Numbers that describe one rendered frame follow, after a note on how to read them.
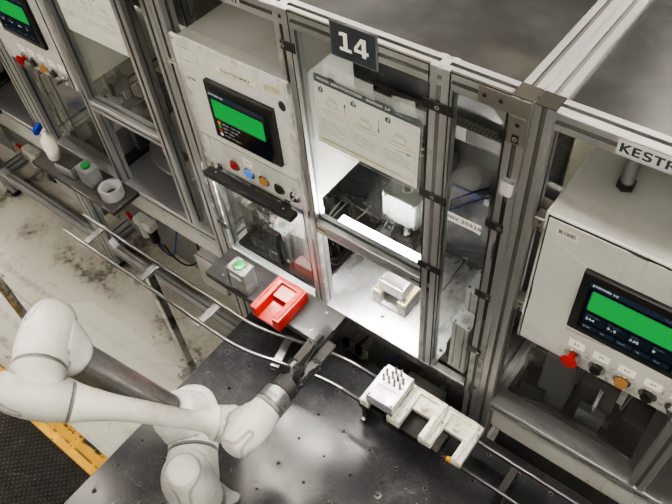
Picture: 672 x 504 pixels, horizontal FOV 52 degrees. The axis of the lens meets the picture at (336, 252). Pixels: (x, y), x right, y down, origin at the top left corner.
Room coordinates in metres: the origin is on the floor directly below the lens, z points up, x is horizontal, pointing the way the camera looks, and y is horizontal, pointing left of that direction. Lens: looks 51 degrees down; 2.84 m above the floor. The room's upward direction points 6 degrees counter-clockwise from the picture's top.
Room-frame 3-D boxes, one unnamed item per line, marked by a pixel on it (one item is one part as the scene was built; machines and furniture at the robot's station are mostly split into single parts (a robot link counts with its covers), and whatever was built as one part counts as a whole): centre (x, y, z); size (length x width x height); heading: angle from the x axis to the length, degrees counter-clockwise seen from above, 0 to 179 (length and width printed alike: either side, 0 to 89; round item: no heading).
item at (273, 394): (0.90, 0.22, 1.12); 0.09 x 0.06 x 0.09; 47
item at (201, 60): (1.59, 0.15, 1.60); 0.42 x 0.29 x 0.46; 48
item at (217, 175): (1.49, 0.24, 1.37); 0.36 x 0.04 x 0.04; 48
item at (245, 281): (1.48, 0.33, 0.97); 0.08 x 0.08 x 0.12; 48
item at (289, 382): (0.96, 0.17, 1.12); 0.09 x 0.07 x 0.08; 137
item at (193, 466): (0.81, 0.51, 0.85); 0.18 x 0.16 x 0.22; 0
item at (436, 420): (0.93, -0.20, 0.84); 0.36 x 0.14 x 0.10; 48
